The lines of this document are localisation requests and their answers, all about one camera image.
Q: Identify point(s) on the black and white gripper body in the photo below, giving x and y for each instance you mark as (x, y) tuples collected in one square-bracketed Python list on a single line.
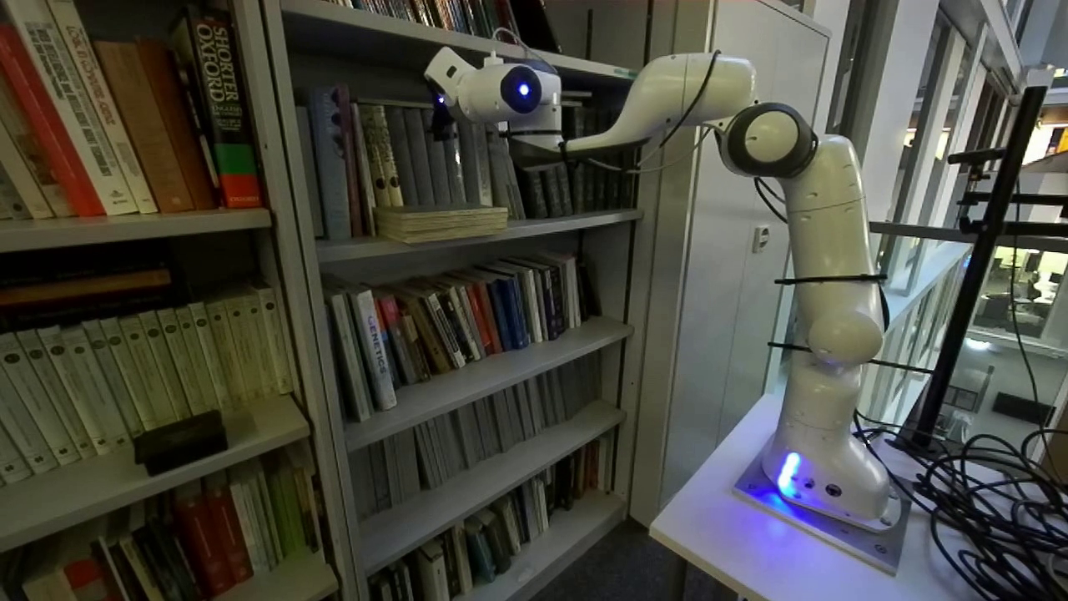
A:
[(457, 92)]

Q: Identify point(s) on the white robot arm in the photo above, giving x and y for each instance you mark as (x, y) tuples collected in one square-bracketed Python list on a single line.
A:
[(813, 456)]

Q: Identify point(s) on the row of grey Machine Intelligence books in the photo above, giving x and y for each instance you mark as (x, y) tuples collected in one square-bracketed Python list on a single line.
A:
[(385, 156)]

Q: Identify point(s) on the row of colourful books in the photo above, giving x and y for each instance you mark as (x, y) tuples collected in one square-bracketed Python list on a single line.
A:
[(404, 331)]

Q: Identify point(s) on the red and white books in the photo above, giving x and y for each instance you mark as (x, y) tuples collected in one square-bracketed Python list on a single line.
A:
[(125, 126)]

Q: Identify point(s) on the black box on shelf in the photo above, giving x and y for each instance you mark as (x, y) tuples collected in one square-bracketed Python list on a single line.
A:
[(183, 442)]

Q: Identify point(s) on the row of white books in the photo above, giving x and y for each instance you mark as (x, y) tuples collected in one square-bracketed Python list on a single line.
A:
[(92, 388)]

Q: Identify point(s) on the stack of pale journals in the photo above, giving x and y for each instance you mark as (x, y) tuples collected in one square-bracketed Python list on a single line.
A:
[(441, 225)]

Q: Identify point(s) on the grey middle bookshelf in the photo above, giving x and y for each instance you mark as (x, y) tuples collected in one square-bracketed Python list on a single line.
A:
[(488, 483)]

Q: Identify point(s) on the grey bookshelf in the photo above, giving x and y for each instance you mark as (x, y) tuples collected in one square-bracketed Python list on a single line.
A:
[(488, 483), (234, 526)]

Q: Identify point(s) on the grey left bookshelf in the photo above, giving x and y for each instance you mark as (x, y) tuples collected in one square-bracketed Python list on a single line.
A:
[(234, 526)]

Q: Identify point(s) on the white robot table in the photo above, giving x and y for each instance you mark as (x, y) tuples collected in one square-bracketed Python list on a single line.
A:
[(986, 526)]

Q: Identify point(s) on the black metal stand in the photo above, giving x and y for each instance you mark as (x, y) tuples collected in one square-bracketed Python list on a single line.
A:
[(982, 245)]

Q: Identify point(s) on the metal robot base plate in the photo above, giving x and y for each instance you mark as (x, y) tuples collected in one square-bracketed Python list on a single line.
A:
[(822, 516)]

